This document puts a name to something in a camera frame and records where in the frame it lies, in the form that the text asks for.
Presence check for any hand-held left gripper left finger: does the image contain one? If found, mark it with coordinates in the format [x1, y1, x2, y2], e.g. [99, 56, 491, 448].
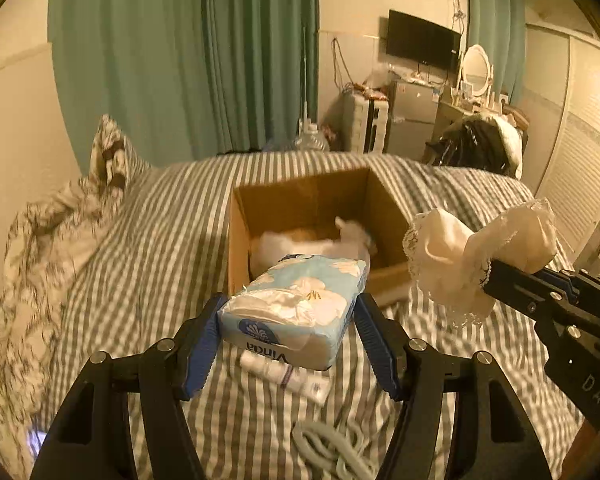
[30, 294, 227, 480]

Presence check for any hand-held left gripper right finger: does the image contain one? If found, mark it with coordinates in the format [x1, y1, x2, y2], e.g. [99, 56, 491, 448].
[354, 292, 553, 480]

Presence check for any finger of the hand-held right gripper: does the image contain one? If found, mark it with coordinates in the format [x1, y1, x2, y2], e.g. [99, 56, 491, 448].
[481, 267, 563, 322]
[495, 258, 588, 295]

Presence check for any cream lace scrunchie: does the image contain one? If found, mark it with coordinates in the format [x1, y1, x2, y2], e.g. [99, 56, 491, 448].
[403, 198, 559, 329]

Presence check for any blue floral tissue pack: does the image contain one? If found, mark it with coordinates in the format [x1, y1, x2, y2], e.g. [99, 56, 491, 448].
[217, 254, 371, 372]

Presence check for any cardboard box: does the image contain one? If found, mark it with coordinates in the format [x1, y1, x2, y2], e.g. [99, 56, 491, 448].
[228, 166, 414, 307]

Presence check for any grey striped bed sheet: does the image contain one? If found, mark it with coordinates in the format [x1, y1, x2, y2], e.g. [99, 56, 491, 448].
[32, 151, 588, 480]

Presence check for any white cosmetic tube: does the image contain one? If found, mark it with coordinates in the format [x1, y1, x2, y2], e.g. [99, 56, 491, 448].
[239, 349, 331, 406]

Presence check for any white fluffy plush toy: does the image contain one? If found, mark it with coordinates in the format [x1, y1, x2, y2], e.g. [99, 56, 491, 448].
[250, 216, 377, 274]

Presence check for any white louvred wardrobe door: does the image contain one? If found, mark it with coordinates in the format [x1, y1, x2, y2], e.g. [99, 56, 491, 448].
[524, 22, 600, 281]

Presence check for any pile of dark clothes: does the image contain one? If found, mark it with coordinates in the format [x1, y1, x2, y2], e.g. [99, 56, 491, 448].
[424, 116, 524, 179]

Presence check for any wooden dressing table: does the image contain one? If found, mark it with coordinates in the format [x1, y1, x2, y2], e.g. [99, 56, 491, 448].
[434, 96, 507, 137]

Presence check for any floral patterned quilt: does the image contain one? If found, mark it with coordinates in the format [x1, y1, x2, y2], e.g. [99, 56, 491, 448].
[0, 114, 153, 466]

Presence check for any silver mini fridge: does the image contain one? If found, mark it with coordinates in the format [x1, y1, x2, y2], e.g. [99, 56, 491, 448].
[386, 80, 439, 154]

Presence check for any white oval vanity mirror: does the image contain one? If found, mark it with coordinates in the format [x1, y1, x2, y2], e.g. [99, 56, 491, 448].
[458, 44, 495, 99]

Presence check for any clear plastic water bottle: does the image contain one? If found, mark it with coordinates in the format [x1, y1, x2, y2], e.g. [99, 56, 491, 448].
[292, 129, 331, 153]

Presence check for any narrow green curtain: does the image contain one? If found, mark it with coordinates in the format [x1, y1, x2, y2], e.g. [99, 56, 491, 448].
[466, 0, 527, 107]

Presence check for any wide green curtain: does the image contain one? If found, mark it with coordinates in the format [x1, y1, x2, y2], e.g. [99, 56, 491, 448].
[47, 0, 322, 172]

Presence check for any white coiled cable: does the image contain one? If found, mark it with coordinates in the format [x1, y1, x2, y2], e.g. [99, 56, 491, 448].
[292, 417, 382, 480]

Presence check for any black wall television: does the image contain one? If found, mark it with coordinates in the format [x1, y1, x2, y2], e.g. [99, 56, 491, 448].
[385, 9, 462, 72]

